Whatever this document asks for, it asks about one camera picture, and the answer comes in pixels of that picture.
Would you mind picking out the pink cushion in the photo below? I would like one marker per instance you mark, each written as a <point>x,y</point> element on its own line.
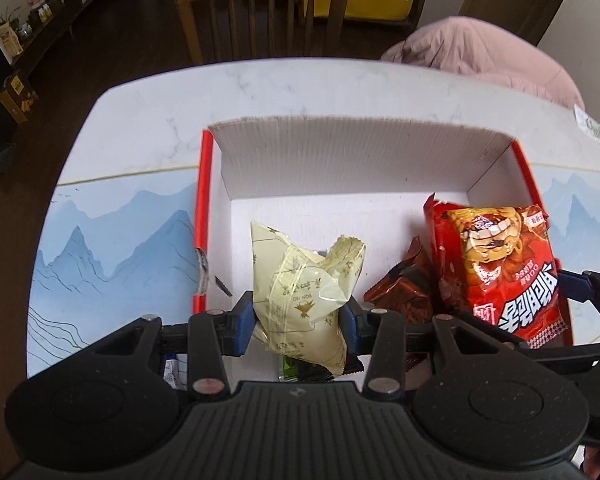
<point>480,55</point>

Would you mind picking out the cream snack packet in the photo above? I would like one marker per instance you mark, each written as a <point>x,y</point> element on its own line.
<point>290,285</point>

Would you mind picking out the dark wooden TV cabinet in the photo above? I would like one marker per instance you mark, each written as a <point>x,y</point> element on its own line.
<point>55,15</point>

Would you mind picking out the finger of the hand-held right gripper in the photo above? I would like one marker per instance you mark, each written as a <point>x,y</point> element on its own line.
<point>572,286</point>
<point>570,357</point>

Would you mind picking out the copper foil snack packet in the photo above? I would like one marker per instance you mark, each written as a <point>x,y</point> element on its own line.
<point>405,290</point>

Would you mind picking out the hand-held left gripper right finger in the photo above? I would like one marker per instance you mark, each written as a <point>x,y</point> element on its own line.
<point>351,332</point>

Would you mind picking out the beige paper bag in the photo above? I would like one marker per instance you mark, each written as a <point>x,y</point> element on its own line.
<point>7,40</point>

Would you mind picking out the red snack packet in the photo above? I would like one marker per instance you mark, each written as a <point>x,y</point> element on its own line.
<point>500,260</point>

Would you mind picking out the red cardboard box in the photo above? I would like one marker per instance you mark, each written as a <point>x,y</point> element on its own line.
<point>330,160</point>

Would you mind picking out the white flat packet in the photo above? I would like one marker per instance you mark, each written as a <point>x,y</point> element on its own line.
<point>595,127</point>

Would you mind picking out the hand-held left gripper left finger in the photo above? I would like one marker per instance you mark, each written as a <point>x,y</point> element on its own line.
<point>243,327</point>

